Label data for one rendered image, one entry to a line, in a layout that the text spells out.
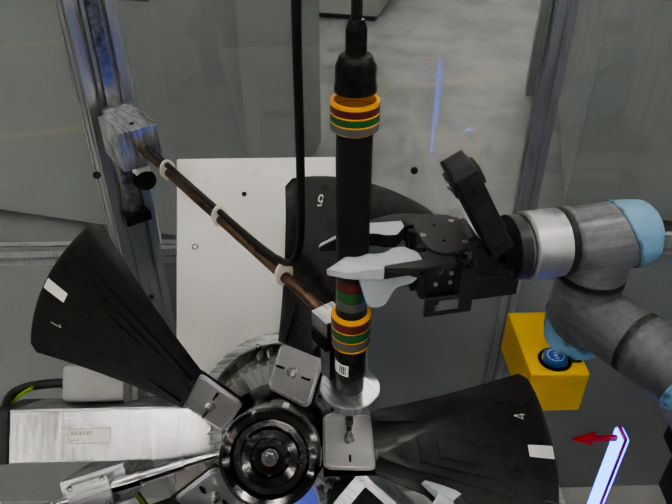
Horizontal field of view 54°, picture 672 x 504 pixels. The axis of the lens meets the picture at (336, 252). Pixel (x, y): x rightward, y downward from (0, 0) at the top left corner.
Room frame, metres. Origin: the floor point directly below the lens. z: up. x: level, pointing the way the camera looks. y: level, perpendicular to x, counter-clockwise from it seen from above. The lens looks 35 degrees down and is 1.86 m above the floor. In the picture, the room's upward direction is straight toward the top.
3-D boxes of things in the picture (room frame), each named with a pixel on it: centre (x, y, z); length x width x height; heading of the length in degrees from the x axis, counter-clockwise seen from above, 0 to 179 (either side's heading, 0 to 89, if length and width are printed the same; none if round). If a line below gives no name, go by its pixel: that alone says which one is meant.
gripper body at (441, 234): (0.56, -0.14, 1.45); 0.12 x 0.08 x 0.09; 102
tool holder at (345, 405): (0.54, -0.01, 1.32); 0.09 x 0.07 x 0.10; 37
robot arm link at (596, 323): (0.58, -0.30, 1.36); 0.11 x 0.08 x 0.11; 33
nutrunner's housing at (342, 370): (0.54, -0.02, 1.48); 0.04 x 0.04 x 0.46
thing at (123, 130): (1.04, 0.36, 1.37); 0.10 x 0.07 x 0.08; 37
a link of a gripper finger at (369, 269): (0.51, -0.04, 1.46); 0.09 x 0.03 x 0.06; 110
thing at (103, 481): (0.53, 0.33, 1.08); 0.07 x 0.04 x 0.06; 102
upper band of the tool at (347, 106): (0.54, -0.02, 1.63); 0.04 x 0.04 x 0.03
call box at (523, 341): (0.84, -0.37, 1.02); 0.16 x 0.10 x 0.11; 2
